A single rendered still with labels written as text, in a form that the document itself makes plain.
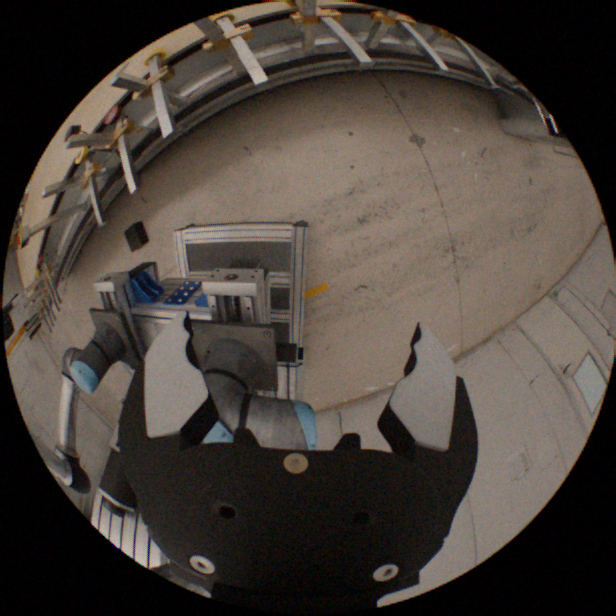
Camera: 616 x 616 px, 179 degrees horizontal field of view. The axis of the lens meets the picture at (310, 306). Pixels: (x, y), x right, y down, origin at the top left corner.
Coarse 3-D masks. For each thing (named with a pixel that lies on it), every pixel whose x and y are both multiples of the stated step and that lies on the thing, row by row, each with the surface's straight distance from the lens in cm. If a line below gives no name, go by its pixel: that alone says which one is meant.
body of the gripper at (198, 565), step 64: (192, 448) 6; (256, 448) 6; (192, 512) 6; (256, 512) 6; (320, 512) 6; (384, 512) 6; (192, 576) 7; (256, 576) 6; (320, 576) 6; (384, 576) 6
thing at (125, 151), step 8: (120, 120) 99; (120, 136) 94; (120, 144) 92; (128, 144) 91; (120, 152) 91; (128, 152) 88; (128, 160) 86; (128, 168) 84; (128, 176) 83; (136, 176) 84; (128, 184) 83; (136, 184) 81
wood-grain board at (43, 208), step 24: (336, 0) 105; (192, 24) 111; (240, 24) 94; (144, 48) 123; (168, 48) 102; (144, 72) 100; (96, 96) 132; (120, 96) 104; (72, 120) 154; (96, 120) 114; (48, 168) 174; (24, 216) 265; (48, 216) 158; (24, 264) 289
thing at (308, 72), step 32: (224, 32) 99; (256, 32) 105; (288, 32) 111; (320, 32) 117; (192, 64) 108; (352, 64) 161; (384, 64) 170; (416, 64) 183; (128, 96) 109; (192, 128) 170; (96, 160) 141; (64, 192) 151; (64, 224) 192; (96, 224) 251
